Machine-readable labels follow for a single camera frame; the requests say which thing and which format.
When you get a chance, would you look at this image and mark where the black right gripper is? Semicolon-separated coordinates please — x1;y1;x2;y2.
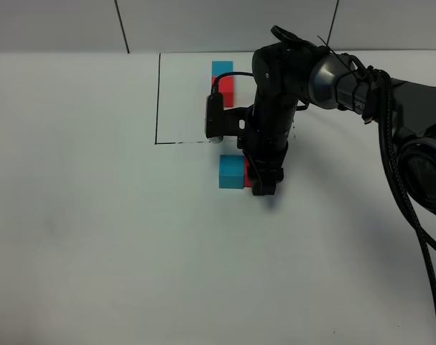
237;103;297;196

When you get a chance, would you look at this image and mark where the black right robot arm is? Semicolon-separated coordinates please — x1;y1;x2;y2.
244;26;436;215

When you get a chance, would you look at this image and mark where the red template cube block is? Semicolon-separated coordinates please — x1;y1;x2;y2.
211;75;235;108

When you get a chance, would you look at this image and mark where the blue template cube block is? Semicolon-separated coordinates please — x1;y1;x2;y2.
211;60;233;77

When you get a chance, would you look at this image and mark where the black zip tie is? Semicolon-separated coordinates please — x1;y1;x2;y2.
317;36;368;81

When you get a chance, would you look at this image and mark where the black right braided cable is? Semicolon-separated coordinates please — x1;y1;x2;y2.
361;66;436;345

